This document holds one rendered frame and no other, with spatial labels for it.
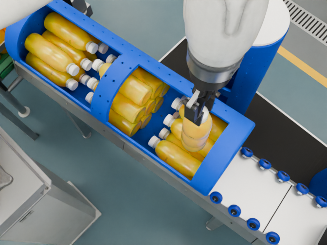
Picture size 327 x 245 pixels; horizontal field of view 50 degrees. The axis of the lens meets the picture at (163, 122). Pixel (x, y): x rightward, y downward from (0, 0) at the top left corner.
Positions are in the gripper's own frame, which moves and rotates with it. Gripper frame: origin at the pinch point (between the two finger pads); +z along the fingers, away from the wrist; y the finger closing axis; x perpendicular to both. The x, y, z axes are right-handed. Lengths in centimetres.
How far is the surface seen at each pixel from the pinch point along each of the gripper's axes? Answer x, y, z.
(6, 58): 90, -6, 58
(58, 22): 66, 11, 32
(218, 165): -9.5, -1.0, 26.2
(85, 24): 53, 13, 27
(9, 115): 101, -23, 107
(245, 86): 3, 53, 78
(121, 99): 28.5, 0.5, 33.2
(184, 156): 1.6, -1.3, 39.5
